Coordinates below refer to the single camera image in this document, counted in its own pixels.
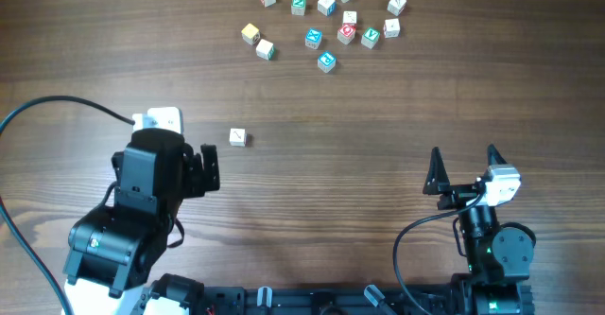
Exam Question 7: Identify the green N block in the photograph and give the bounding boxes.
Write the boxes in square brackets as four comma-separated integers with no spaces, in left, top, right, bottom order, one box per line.
[291,0,306,16]

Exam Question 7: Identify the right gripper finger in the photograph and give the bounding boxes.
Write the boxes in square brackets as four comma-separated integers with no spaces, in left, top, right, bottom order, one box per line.
[487,144,507,166]
[423,147,451,195]

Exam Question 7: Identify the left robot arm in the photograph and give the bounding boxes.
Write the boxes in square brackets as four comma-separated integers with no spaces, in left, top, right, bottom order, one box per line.
[63,129,220,314]

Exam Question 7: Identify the white green-sided block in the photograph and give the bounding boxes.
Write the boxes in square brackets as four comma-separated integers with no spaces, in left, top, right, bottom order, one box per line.
[256,39,275,61]

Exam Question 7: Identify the green V block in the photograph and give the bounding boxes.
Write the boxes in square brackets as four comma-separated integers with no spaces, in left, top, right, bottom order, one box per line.
[361,27,380,49]

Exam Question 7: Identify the white picture block far right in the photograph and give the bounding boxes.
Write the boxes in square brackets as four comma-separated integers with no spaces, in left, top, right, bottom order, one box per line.
[387,0,407,16]

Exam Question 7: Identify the small white block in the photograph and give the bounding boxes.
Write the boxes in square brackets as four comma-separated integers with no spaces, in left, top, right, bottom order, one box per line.
[342,10,357,26]

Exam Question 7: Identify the white blue-sided block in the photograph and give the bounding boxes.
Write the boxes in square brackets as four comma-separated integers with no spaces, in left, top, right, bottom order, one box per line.
[318,0,337,16]

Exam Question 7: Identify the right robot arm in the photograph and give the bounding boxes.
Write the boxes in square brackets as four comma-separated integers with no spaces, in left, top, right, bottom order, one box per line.
[423,145,537,314]

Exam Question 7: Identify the white base tower block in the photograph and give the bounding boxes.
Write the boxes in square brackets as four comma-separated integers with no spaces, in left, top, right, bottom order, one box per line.
[229,128,248,147]

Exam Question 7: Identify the white red-sided block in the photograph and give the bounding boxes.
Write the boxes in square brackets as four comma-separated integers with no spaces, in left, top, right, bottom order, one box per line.
[383,18,401,38]

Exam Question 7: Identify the blue C block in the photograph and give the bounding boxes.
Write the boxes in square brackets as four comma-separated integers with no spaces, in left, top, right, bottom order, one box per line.
[318,51,337,73]

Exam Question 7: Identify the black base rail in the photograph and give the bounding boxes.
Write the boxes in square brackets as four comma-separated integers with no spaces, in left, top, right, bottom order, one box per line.
[141,272,536,315]

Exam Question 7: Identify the blue X block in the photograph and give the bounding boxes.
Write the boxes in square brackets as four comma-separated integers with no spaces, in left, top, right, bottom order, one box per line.
[304,28,322,50]

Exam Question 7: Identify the red Q block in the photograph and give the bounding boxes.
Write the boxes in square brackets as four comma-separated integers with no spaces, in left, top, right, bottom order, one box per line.
[337,24,356,44]

